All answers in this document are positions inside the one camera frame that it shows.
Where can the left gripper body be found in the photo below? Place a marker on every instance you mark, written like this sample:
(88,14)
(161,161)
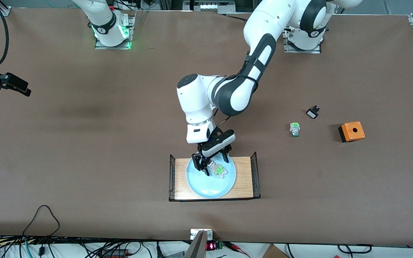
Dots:
(203,147)

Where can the red push button switch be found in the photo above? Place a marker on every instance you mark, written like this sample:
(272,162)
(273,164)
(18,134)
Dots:
(219,171)

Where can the light blue round plate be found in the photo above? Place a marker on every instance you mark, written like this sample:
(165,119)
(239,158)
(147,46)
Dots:
(206,186)

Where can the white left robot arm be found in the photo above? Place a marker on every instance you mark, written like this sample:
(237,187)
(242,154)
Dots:
(264,21)

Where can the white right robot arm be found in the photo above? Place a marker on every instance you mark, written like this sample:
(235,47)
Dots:
(102,21)

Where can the red digit display module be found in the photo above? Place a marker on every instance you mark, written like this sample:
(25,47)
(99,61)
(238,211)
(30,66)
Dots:
(210,246)

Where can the red clip test leads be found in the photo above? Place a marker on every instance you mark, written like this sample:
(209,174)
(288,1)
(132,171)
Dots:
(233,245)

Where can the grey box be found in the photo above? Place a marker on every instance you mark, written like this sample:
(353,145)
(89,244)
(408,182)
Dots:
(174,255)

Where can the brown cardboard piece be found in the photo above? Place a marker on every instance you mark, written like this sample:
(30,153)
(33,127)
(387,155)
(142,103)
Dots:
(274,252)

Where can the black and orange power brick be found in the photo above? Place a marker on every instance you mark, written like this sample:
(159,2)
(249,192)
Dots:
(115,253)

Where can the silver metal camera bracket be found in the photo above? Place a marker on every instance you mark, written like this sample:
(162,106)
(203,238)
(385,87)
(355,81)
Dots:
(194,233)

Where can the green push button switch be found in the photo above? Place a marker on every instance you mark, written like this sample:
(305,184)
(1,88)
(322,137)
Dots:
(294,128)

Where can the grey camera pole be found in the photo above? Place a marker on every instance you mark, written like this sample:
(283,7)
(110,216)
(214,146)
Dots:
(196,249)

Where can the small black switch part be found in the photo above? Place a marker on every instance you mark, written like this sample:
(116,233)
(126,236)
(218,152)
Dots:
(312,113)

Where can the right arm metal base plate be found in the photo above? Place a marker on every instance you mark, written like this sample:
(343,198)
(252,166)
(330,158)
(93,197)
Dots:
(113,47)

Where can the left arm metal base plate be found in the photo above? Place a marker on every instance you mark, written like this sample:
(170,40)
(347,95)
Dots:
(301,52)

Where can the orange button enclosure box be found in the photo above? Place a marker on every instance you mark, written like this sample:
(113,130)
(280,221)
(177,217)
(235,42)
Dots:
(352,132)

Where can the silver metal frame unit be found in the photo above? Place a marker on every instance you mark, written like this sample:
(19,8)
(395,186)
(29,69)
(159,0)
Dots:
(210,6)

